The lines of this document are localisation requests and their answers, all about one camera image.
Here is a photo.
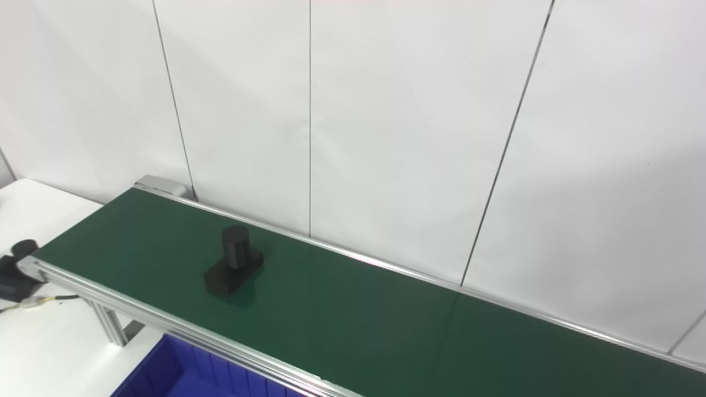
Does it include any black cylinder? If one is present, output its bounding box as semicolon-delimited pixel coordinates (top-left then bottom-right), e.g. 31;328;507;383
204;226;264;297

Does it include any blue plastic bin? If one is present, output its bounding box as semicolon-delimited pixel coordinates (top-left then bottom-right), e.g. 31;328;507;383
110;334;309;397

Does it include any aluminium conveyor leg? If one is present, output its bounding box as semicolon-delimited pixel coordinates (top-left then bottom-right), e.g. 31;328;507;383
83;301;145;347

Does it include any black conveyor motor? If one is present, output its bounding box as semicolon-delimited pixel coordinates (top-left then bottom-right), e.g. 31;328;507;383
0;239;45;301

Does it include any green conveyor belt aluminium frame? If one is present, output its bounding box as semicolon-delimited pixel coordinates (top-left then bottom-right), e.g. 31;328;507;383
17;175;706;397

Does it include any thin motor cable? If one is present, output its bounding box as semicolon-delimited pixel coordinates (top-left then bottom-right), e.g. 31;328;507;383
0;295;81;314

